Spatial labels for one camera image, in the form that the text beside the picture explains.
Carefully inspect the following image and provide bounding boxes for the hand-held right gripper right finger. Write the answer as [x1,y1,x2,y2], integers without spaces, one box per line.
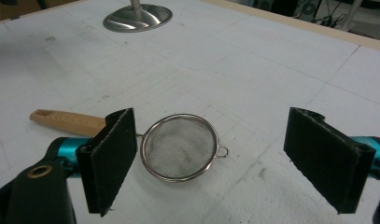
[283,106,380,215]

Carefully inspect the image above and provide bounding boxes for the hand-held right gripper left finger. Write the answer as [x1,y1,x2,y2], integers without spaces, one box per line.
[45,107,138,217]

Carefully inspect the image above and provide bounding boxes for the mesh strainer with wooden handle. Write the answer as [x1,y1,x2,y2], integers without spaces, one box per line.
[29,108,230,184]

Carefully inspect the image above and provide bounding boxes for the round metal stand base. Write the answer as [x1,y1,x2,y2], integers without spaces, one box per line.
[102,0,174,34]

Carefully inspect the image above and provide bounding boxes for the cables on floor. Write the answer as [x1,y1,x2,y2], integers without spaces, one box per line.
[294,0,350,29]

